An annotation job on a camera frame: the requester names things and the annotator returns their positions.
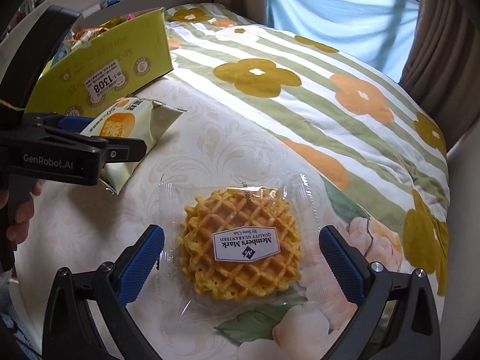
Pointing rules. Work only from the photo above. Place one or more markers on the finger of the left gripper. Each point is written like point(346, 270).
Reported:
point(73, 124)
point(119, 150)

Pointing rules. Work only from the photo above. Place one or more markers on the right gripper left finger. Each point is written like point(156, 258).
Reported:
point(69, 330)

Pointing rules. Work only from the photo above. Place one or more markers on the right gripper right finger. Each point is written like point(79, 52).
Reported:
point(396, 316)

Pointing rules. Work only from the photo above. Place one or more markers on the orange cake snack bag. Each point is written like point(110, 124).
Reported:
point(131, 117)

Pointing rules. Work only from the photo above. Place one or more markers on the clear waffle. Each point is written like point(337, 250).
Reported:
point(230, 248)

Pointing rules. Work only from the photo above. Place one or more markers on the orange sticks snack bag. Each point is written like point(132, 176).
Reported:
point(84, 36)

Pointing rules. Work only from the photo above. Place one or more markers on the person's left hand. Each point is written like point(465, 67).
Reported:
point(18, 232)

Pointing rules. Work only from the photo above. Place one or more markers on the green cardboard box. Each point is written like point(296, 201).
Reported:
point(112, 65)

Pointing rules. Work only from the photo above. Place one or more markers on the items on headboard shelf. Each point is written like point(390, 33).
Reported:
point(97, 7)

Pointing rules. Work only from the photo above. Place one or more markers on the floral striped quilt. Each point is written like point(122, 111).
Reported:
point(384, 160)

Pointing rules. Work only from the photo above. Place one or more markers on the grey bed headboard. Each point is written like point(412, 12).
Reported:
point(11, 43)

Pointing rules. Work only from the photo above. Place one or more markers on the right brown curtain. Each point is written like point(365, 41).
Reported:
point(442, 70)

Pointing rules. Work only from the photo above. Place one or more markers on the blue cloth on window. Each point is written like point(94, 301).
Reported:
point(377, 32)

